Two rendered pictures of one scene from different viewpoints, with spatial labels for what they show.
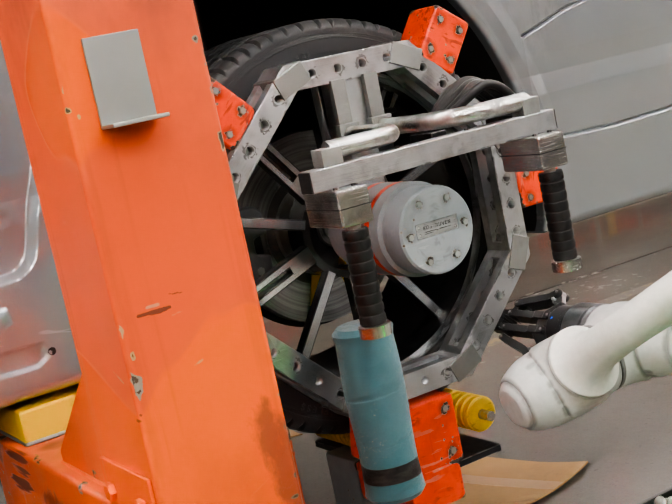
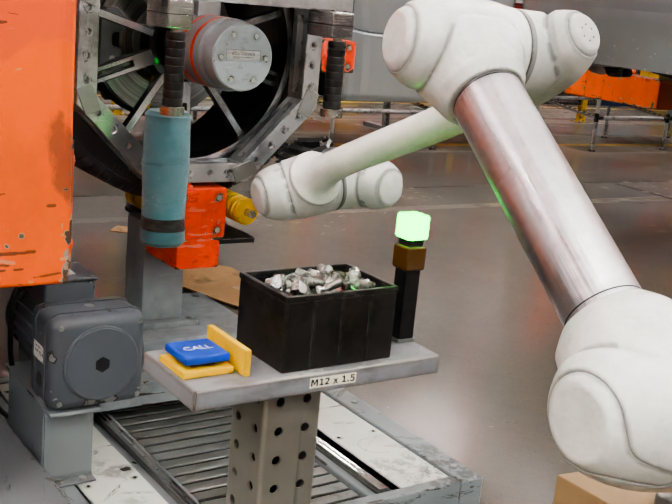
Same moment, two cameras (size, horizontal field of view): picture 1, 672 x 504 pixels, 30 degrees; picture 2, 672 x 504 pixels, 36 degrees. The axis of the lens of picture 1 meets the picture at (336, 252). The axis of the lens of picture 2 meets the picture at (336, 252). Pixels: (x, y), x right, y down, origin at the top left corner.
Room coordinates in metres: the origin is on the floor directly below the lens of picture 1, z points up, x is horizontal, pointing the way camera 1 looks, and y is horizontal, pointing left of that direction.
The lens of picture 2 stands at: (-0.25, -0.16, 0.99)
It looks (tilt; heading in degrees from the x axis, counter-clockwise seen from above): 14 degrees down; 355
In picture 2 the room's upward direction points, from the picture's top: 5 degrees clockwise
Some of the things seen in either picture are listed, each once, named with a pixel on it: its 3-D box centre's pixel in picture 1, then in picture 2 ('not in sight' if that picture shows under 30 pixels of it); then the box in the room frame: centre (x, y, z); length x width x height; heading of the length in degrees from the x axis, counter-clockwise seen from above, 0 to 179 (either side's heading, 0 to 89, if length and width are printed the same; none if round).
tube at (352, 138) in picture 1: (335, 120); not in sight; (1.76, -0.04, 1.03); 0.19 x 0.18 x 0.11; 30
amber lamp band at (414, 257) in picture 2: not in sight; (409, 256); (1.35, -0.44, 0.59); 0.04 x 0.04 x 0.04; 30
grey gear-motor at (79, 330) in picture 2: not in sight; (60, 359); (1.68, 0.16, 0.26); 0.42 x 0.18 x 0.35; 30
